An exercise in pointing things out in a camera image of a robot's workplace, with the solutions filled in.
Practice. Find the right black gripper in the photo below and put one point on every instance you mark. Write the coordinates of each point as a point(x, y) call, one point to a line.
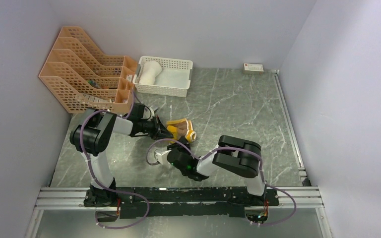
point(178, 147)

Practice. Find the white plastic basket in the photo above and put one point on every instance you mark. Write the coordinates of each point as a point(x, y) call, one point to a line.
point(174, 79)

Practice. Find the aluminium frame rail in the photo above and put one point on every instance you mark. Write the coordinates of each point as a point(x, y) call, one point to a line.
point(219, 101)

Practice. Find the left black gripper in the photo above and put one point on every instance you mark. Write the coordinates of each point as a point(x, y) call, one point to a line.
point(159, 131)

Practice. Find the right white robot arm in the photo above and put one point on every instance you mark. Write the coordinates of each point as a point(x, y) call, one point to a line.
point(238, 156)

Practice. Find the small white red box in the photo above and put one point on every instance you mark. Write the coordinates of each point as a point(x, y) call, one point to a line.
point(253, 68)

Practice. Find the orange plastic file organizer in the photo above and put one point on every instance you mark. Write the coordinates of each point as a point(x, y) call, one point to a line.
point(80, 75)

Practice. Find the cream white towel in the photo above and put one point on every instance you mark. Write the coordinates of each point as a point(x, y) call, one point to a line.
point(150, 71)

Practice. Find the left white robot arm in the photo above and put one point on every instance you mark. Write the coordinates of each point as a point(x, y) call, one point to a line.
point(91, 138)

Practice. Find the brown yellow towel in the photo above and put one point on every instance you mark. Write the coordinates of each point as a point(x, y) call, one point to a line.
point(182, 128)

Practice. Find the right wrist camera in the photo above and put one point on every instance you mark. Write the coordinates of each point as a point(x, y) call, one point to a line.
point(161, 157)

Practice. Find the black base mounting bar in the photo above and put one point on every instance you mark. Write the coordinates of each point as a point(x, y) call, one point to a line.
point(134, 202)

